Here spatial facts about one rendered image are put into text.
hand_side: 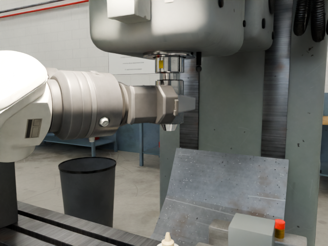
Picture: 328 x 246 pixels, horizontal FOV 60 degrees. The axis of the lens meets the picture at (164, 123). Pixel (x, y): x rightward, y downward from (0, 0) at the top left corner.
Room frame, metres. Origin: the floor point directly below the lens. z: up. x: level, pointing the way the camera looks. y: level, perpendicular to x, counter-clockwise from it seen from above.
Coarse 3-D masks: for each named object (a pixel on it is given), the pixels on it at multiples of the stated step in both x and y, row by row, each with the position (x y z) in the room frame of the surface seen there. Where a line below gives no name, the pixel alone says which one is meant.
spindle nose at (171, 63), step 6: (156, 60) 0.45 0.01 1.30; (168, 60) 0.44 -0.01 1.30; (174, 60) 0.44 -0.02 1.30; (180, 60) 0.45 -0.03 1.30; (156, 66) 0.45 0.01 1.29; (168, 66) 0.44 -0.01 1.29; (174, 66) 0.44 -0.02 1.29; (180, 66) 0.45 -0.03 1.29; (156, 72) 0.46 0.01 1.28; (162, 72) 0.45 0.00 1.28; (180, 72) 0.45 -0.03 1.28
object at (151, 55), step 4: (144, 52) 0.45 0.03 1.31; (148, 52) 0.44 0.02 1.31; (152, 52) 0.43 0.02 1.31; (156, 52) 0.43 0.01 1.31; (160, 52) 0.42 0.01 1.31; (164, 52) 0.42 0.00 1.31; (168, 52) 0.42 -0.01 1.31; (172, 52) 0.42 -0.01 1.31; (176, 52) 0.42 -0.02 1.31; (180, 52) 0.43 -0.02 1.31; (184, 52) 0.43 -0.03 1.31; (188, 52) 0.43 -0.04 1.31; (192, 52) 0.44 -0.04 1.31; (144, 56) 0.45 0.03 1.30; (148, 56) 0.45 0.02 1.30; (152, 56) 0.45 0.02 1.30; (156, 56) 0.45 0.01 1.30; (184, 56) 0.45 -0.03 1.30; (188, 56) 0.45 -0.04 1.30; (192, 56) 0.45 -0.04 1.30
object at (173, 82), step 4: (156, 80) 0.46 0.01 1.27; (160, 80) 0.45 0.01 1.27; (164, 80) 0.44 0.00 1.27; (168, 80) 0.44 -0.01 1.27; (172, 80) 0.44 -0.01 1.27; (176, 80) 0.45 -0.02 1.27; (180, 80) 0.45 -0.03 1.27; (156, 84) 0.45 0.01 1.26; (160, 84) 0.45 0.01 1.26; (164, 84) 0.44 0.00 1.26; (168, 84) 0.44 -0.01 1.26; (172, 84) 0.44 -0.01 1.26; (176, 84) 0.44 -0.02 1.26; (180, 84) 0.45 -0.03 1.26
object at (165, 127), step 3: (162, 126) 0.46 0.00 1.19; (165, 126) 0.45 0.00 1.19; (168, 126) 0.45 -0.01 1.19; (171, 126) 0.45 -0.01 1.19; (174, 126) 0.45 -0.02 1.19; (177, 126) 0.46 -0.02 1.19; (165, 129) 0.45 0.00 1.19; (168, 129) 0.45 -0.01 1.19; (171, 129) 0.45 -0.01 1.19; (174, 129) 0.46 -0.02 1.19
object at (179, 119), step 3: (174, 87) 0.44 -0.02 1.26; (177, 87) 0.44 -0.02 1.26; (180, 87) 0.45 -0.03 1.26; (183, 87) 0.46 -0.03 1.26; (174, 90) 0.44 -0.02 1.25; (177, 90) 0.45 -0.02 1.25; (180, 90) 0.45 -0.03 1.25; (183, 90) 0.46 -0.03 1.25; (177, 93) 0.45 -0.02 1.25; (180, 93) 0.45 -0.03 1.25; (183, 93) 0.46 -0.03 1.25; (180, 114) 0.45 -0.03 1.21; (183, 114) 0.46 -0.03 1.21; (177, 117) 0.45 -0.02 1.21; (180, 117) 0.45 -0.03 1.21; (183, 117) 0.46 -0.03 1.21; (174, 120) 0.44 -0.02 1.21; (177, 120) 0.45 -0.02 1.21; (180, 120) 0.45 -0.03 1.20; (183, 120) 0.46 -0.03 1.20; (168, 123) 0.44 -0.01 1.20; (171, 123) 0.44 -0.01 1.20; (174, 123) 0.44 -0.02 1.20; (177, 123) 0.45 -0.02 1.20; (180, 123) 0.45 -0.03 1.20
